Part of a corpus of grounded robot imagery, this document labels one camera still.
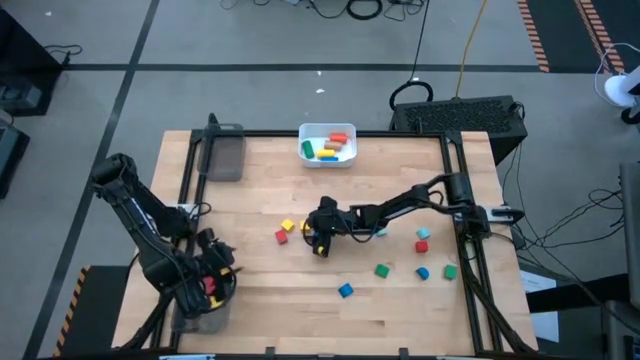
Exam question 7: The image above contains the black cable coil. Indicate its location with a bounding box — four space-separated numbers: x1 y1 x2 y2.
346 0 384 22

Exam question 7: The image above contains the black hanging coiled cable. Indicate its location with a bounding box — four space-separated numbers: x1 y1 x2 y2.
388 0 434 112

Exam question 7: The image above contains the black equipment case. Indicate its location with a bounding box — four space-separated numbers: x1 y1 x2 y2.
0 124 30 199

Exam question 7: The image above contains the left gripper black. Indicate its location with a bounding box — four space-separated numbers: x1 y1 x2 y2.
192 227 247 316

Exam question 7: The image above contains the black mat orange striped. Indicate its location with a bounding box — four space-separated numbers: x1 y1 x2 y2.
517 0 640 74

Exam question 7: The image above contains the white paper sheet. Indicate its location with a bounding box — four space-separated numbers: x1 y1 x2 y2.
530 310 560 344
519 269 557 294

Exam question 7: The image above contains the black computer tower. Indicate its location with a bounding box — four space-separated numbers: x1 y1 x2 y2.
389 95 529 166

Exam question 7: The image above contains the black cabinet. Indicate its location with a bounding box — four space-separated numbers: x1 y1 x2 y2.
0 9 64 119

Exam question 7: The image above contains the yellow hanging cable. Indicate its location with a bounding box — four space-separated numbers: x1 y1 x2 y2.
454 0 489 99

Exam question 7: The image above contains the grey cabinet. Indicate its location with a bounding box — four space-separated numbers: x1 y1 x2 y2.
619 160 640 309

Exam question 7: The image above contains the grey translucent bin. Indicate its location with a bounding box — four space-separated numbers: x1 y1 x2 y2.
169 262 232 335
197 123 247 183

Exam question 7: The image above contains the white round device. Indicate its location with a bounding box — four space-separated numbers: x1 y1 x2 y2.
603 64 640 109

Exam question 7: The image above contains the black floor beam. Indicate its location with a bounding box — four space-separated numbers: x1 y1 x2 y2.
524 272 640 314

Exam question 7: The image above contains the black mat yellow striped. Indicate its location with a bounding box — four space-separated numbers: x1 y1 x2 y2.
53 264 131 359

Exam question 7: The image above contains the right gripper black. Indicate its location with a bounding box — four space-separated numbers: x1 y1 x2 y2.
302 196 351 259

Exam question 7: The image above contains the white plastic bin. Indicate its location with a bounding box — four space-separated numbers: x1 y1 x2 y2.
297 122 358 169

